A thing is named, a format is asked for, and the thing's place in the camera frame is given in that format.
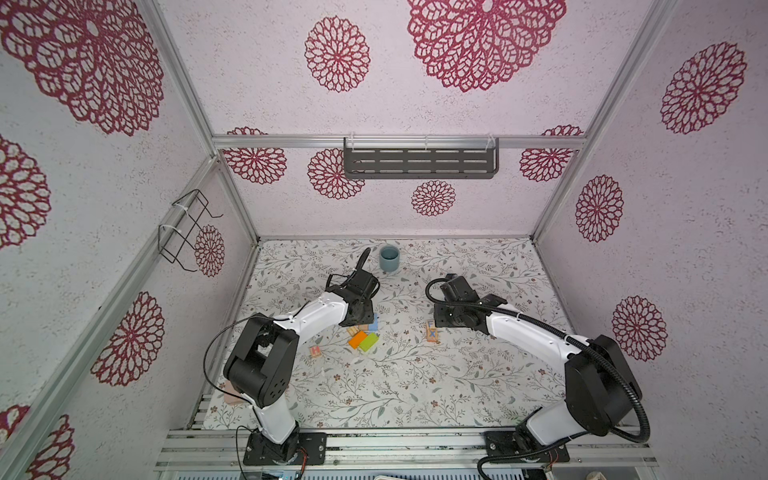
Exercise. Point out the blue rectangular block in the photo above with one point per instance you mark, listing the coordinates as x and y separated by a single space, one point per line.
373 327

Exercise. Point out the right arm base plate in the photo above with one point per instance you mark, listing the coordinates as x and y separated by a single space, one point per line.
510 445

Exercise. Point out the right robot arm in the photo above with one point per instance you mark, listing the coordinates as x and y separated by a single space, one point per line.
602 395

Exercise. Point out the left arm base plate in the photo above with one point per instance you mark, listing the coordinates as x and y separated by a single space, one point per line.
300 448

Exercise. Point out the wood letter F cube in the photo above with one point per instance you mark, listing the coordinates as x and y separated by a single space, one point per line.
432 333

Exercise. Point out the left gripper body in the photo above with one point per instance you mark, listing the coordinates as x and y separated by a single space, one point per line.
365 316

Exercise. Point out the orange rectangular block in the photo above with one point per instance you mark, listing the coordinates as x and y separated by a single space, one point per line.
356 340

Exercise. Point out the green rectangular block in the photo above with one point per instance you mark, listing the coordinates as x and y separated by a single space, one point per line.
368 342

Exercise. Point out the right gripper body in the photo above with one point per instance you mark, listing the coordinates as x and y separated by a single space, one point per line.
444 316

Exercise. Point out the pink flat block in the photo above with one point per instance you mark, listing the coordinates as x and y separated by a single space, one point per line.
232 397

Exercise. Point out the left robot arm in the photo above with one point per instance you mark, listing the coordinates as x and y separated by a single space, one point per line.
261 363

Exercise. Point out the teal cup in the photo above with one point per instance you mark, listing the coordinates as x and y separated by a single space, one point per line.
389 258

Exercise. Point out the black wire rack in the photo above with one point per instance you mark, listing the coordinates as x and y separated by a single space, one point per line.
193 242

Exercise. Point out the grey wall shelf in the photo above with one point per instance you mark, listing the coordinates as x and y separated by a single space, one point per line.
462 162

